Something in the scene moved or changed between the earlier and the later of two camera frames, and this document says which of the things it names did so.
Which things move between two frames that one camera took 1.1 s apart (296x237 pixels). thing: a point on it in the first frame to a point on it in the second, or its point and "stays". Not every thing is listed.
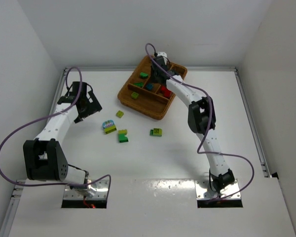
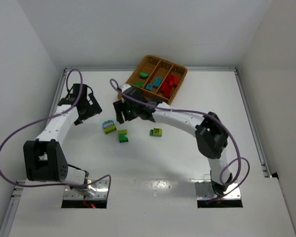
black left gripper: (92, 103) stays
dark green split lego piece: (140, 84) stays
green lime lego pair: (157, 132) stays
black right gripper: (157, 74) to (123, 108)
